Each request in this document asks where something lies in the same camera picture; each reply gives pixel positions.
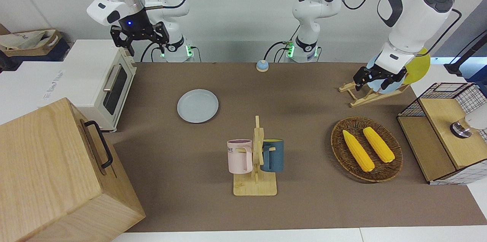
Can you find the black pole stand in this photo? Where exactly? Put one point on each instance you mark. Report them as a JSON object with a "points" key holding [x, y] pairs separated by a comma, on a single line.
{"points": [[452, 69]]}

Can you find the dark blue mug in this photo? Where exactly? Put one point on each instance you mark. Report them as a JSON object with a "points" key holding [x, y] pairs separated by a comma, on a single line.
{"points": [[276, 156]]}

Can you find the yellow plate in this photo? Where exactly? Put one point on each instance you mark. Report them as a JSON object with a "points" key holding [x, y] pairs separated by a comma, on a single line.
{"points": [[418, 69]]}

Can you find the brown cardboard box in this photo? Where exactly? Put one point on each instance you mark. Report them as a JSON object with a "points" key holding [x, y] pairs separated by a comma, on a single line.
{"points": [[52, 42]]}

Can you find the white cylinder with metal cap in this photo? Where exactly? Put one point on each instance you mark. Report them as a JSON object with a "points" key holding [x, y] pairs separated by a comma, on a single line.
{"points": [[461, 129]]}

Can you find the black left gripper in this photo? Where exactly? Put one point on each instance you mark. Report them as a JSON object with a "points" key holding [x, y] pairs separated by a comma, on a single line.
{"points": [[386, 71]]}

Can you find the brown wicker basket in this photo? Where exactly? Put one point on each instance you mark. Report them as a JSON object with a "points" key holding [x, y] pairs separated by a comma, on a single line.
{"points": [[342, 150]]}

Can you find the gray plate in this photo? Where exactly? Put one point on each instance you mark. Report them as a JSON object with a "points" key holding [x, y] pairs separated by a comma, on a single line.
{"points": [[198, 105]]}

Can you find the pink mug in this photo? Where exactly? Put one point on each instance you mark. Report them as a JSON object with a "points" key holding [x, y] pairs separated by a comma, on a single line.
{"points": [[237, 158]]}

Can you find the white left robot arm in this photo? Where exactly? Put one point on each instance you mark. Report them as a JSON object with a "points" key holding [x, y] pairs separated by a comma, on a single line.
{"points": [[411, 21]]}

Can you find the brown table mat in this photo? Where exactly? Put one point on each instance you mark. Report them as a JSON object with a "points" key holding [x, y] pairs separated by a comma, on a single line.
{"points": [[304, 211]]}

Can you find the white bag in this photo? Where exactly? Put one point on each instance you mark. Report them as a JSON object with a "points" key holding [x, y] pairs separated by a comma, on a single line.
{"points": [[23, 38]]}

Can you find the wooden mug rack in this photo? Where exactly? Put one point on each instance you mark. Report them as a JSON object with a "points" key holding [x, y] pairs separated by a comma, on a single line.
{"points": [[255, 187]]}

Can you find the light blue call bell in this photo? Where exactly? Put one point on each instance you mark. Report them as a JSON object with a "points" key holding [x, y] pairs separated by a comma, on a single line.
{"points": [[262, 66]]}

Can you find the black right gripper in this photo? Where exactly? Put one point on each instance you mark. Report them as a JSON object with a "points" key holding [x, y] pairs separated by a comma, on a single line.
{"points": [[135, 25]]}

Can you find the short yellow corn cob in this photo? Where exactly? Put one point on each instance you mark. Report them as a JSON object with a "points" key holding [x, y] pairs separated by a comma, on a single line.
{"points": [[378, 145]]}

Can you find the light blue plate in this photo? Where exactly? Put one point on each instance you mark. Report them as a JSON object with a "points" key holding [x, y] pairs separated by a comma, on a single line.
{"points": [[384, 88]]}

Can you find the white toaster oven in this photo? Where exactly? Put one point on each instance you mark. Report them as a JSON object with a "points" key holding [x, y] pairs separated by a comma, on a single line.
{"points": [[87, 63]]}

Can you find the wooden plate rack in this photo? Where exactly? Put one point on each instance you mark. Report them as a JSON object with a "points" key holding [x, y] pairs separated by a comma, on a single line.
{"points": [[365, 99]]}

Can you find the dark blue crate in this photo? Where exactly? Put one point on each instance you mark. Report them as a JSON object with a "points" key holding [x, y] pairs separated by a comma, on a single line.
{"points": [[59, 54]]}

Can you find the wooden drawer cabinet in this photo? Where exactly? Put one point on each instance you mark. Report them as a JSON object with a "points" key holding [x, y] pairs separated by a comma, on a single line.
{"points": [[49, 181]]}

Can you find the dark gray partition panel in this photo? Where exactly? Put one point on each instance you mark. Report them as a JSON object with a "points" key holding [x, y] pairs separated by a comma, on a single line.
{"points": [[471, 25]]}

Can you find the long yellow corn cob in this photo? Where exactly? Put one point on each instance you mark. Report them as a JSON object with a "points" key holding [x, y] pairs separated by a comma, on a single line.
{"points": [[357, 150]]}

